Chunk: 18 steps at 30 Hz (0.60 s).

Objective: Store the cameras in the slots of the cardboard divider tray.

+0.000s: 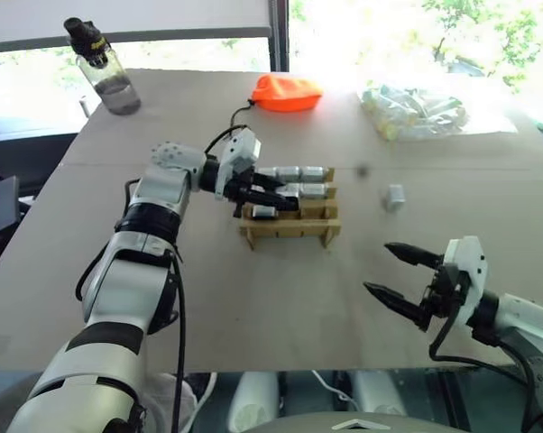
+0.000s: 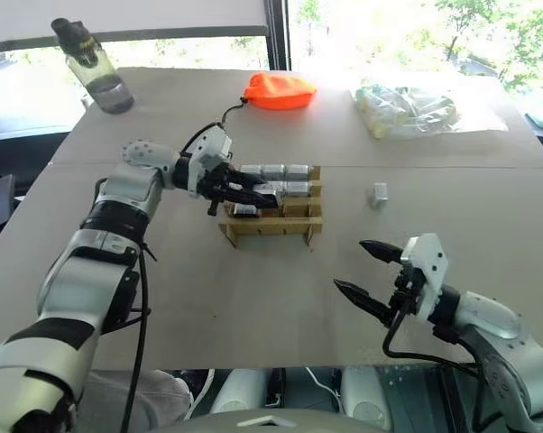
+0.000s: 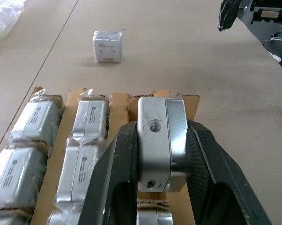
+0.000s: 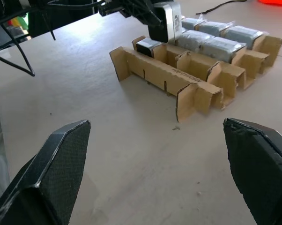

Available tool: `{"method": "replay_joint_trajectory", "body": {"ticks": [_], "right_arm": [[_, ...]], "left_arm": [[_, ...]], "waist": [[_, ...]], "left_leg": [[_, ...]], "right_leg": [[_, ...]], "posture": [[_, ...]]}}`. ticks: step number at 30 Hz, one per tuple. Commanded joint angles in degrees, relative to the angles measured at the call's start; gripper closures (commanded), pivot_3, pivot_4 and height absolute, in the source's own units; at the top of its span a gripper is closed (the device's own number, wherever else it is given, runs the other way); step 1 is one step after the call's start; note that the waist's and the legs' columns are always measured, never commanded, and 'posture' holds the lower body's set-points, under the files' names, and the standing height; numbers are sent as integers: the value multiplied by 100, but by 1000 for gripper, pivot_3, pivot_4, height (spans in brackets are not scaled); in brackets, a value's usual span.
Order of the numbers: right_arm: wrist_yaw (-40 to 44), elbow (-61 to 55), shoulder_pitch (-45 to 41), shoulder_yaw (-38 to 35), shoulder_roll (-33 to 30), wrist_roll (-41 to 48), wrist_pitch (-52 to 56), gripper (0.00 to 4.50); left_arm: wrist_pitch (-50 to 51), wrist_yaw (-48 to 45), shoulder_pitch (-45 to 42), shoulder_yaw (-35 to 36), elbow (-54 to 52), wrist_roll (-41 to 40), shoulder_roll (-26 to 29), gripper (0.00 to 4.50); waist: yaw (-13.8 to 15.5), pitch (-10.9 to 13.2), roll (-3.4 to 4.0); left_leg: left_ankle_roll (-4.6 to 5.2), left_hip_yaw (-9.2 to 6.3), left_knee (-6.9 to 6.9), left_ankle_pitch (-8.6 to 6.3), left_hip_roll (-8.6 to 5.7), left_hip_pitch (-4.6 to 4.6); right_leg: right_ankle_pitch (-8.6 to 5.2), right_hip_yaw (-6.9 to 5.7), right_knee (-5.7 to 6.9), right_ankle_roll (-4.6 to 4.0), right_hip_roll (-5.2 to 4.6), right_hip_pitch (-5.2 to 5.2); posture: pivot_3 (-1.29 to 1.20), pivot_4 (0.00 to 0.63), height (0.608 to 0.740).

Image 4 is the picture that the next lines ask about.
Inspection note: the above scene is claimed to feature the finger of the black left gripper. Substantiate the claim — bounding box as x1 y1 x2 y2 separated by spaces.
137 6 167 27

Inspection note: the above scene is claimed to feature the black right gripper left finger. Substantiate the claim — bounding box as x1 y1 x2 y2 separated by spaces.
0 119 91 225

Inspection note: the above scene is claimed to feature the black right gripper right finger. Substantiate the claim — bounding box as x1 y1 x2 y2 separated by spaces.
223 118 282 225

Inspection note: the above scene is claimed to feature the brown cardboard divider tray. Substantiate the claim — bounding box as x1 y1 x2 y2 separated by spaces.
109 35 282 123

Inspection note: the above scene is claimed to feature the green yellow red object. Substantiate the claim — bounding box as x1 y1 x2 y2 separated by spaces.
7 15 29 31

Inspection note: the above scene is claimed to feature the red orange object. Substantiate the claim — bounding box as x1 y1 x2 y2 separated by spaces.
257 0 282 6

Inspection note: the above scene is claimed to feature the plastic wrapped grey camera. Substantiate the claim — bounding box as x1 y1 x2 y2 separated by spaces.
181 17 204 31
200 37 247 64
197 21 233 38
176 30 212 53
223 25 265 50

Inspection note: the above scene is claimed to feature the black cord on table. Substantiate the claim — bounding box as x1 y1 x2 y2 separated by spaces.
195 0 248 15

